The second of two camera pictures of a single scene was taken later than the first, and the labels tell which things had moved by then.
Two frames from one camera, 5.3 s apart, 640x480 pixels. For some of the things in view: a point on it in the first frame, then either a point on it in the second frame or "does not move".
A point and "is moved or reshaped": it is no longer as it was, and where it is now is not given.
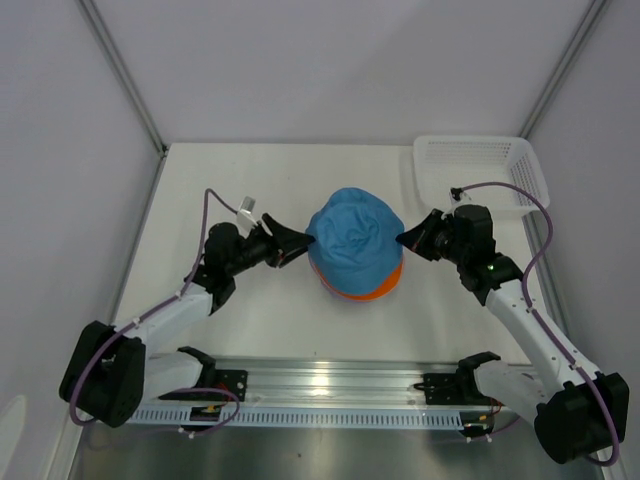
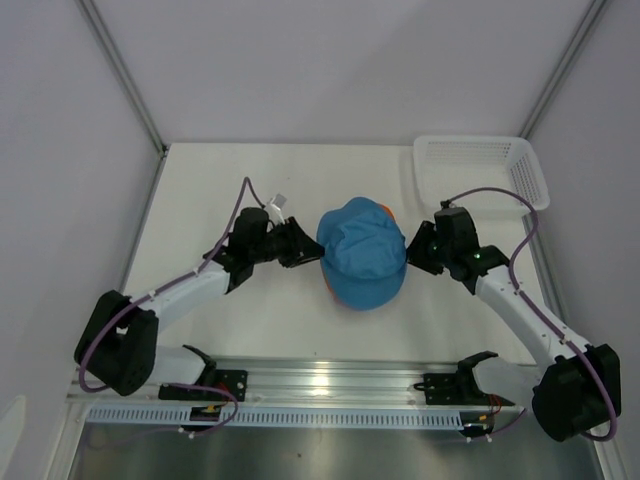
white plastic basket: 449,162 does not move
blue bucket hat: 355,247 is moved or reshaped
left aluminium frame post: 124,73 does not move
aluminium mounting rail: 332,384 does not move
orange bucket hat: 383,290 → 327,272
